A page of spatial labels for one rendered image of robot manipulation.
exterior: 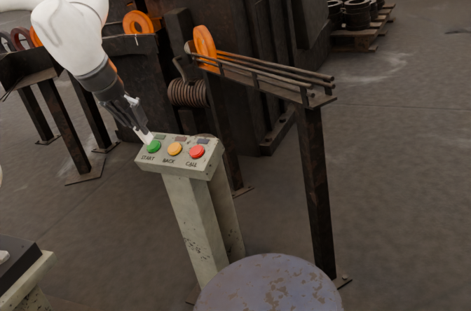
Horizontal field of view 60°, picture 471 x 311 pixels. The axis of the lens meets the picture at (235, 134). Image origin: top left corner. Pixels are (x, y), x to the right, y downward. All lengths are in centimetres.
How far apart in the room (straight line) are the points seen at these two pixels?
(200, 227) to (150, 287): 46
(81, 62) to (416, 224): 130
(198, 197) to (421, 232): 87
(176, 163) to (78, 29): 42
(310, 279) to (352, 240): 69
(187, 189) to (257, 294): 38
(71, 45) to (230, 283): 62
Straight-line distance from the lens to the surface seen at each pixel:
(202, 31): 155
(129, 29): 206
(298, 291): 93
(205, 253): 133
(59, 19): 92
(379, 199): 179
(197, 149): 109
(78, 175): 246
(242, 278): 97
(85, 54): 94
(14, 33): 275
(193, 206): 120
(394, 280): 151
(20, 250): 139
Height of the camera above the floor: 116
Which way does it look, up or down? 29 degrees down
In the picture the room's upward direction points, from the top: 12 degrees counter-clockwise
